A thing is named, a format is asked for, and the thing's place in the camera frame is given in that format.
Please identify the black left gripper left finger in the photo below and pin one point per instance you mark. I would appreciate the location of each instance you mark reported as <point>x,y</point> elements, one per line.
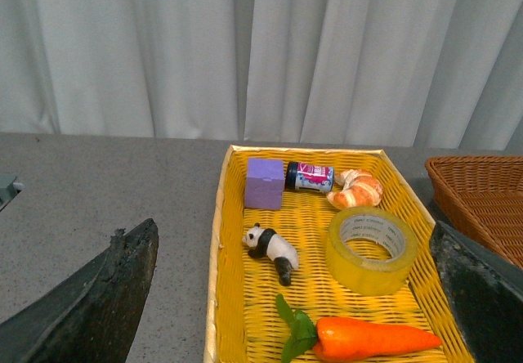
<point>93,315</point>

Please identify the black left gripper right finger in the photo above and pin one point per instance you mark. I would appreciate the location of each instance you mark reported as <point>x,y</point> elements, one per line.
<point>484,292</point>

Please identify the yellow tape roll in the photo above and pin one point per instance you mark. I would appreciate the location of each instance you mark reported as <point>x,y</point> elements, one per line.
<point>370,251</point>

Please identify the brown wicker basket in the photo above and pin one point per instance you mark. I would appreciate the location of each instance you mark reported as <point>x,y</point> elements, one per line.
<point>482,196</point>

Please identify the yellow woven basket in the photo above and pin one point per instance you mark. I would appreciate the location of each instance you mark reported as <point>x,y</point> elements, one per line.
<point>242,321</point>

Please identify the grey object at table edge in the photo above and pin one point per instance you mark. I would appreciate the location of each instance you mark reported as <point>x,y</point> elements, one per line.
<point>10,187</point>

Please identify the toy orange carrot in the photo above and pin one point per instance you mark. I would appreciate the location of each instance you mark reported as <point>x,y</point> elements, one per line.
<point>345,339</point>

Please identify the toy croissant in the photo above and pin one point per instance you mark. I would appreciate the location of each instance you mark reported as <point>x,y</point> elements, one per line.
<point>359,188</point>

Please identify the toy panda figure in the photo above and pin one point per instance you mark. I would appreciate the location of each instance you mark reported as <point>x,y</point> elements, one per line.
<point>266,242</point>

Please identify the small dark labelled jar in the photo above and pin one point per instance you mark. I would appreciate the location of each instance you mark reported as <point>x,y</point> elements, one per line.
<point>303,176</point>

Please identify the purple foam cube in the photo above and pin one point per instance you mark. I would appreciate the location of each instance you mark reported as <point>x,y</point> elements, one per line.
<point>264,184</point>

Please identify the white curtain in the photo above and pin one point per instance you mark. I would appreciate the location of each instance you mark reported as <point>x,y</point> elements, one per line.
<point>424,73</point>

